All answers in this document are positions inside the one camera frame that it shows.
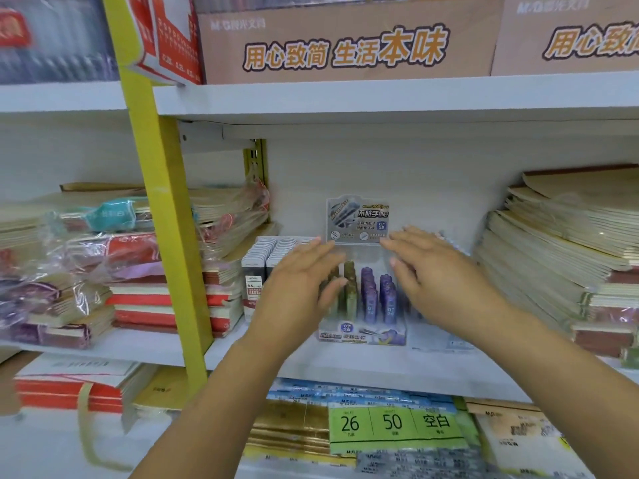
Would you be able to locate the person's right forearm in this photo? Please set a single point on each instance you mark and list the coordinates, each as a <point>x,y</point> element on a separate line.
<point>564,399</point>

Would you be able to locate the yellow shelf post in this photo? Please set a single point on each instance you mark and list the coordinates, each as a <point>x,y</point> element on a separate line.
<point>170,194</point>

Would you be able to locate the yellow notebook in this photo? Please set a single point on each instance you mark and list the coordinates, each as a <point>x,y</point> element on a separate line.
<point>160,389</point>

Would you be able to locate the brown kraft folder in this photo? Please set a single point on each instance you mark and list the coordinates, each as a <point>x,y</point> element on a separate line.
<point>12,389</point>

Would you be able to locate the wrapped purple-band notebook stack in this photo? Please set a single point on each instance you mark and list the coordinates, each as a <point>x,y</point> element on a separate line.
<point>60,334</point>

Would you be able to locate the crumpled plastic-wrapped notebook pack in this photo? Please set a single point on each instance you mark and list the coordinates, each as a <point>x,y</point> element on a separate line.
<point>224,209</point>

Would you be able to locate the person's left forearm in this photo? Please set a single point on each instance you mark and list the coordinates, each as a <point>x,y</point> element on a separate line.
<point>214,414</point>

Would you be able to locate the rows of lead cases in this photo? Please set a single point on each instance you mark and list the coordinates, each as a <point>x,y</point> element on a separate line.
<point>254,254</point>

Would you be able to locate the clear pen packs red label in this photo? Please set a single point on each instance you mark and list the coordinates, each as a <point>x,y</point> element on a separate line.
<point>50,54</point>

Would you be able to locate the clear display of green purple tubes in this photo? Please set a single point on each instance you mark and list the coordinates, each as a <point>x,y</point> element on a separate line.
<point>357,214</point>

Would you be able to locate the stack of blue paper packs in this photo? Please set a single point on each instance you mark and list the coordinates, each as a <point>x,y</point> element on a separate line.
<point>309,389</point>

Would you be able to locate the rows of lead tubes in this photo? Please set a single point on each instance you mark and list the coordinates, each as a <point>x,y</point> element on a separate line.
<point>372,299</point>

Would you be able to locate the stack of gold paper packs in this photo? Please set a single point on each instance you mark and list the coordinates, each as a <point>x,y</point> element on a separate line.
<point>289,414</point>

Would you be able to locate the wrapped red-band notebook pack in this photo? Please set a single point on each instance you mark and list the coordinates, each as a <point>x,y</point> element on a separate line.
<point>130,246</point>

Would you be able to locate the beige notebook stack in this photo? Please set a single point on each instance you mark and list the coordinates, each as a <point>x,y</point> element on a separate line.
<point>524,444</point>
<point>549,244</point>

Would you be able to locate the wrapped red-band notebook stack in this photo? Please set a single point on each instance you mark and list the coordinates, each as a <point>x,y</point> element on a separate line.
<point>20,229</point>

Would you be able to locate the pink paper sheet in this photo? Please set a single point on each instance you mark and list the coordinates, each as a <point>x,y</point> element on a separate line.
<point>140,271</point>

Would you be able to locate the yellow slotted bracket rail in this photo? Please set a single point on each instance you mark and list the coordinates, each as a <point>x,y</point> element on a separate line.
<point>257,154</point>

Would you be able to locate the wrapped teal-band notebook pack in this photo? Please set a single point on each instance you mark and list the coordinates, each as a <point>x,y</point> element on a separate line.
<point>110,214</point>

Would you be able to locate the person's right hand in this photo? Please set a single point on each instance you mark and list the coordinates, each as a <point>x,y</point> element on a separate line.
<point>449,289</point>

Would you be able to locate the orange pink sign board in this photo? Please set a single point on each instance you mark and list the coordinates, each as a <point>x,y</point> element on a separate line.
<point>224,64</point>
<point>514,54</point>

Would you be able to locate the red white receipt book bundle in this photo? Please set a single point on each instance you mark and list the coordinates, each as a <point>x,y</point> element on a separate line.
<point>50,394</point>

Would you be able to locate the person's left hand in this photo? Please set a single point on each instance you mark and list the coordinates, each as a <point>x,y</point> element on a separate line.
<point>289,304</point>

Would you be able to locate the red white striped pack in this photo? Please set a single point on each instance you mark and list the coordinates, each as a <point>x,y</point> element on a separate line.
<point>174,44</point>

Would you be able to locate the clear box with blue label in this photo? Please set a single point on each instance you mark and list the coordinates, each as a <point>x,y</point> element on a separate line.
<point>434,339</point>

